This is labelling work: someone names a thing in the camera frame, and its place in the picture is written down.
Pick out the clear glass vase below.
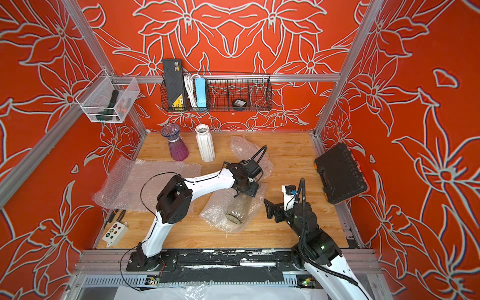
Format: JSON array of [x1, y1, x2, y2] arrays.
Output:
[[226, 193, 254, 225]]

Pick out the white ribbed ceramic vase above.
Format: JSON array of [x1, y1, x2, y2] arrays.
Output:
[[195, 124, 215, 163]]

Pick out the purple glass vase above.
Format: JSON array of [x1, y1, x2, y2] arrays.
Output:
[[161, 124, 189, 161]]

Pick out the bubble wrap sheet of vase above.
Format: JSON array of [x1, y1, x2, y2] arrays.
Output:
[[93, 157, 170, 212]]

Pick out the bubble bundle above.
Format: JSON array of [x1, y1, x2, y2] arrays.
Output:
[[229, 136, 274, 178]]

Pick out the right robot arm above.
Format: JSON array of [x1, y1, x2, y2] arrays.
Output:
[[264, 177, 372, 300]]

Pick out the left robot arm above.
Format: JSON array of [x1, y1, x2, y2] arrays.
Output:
[[129, 145, 268, 268]]

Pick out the black plastic tool case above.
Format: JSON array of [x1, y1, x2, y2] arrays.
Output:
[[314, 142, 370, 205]]

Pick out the small black device in basket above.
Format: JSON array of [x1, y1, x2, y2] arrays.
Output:
[[232, 99, 248, 111]]

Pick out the light blue box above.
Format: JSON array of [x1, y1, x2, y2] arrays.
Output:
[[194, 77, 208, 110]]

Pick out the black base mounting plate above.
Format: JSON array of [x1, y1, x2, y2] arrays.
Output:
[[121, 248, 316, 288]]

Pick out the black box with yellow label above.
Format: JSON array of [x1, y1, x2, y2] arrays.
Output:
[[162, 59, 186, 111]]

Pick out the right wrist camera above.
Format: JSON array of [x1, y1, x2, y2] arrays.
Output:
[[281, 184, 297, 211]]

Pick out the black wire wall basket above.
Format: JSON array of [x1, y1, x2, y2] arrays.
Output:
[[160, 74, 273, 113]]

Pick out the white coiled cable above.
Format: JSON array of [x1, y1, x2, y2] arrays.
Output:
[[183, 74, 198, 110]]

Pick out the orange handled pliers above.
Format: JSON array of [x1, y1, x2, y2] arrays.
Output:
[[106, 209, 126, 223]]

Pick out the clear plastic wall bin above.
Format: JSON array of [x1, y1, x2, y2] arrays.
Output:
[[75, 69, 140, 124]]

